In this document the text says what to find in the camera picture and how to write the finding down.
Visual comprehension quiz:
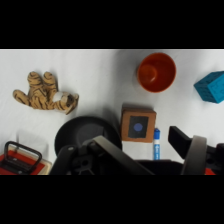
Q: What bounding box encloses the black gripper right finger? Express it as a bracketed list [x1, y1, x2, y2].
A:
[168, 125, 224, 176]

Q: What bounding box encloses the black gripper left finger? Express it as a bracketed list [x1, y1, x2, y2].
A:
[49, 134, 154, 176]

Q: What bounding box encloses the blue cube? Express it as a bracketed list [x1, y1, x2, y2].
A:
[193, 70, 224, 104]

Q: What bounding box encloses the blue and white marker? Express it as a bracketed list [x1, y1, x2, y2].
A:
[152, 127, 162, 161]

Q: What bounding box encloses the black frying pan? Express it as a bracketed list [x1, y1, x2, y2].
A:
[54, 115, 123, 158]

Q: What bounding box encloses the striped tiger plush toy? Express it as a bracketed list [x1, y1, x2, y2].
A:
[12, 70, 80, 116]

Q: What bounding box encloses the orange plastic cup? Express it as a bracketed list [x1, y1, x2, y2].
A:
[136, 52, 177, 94]

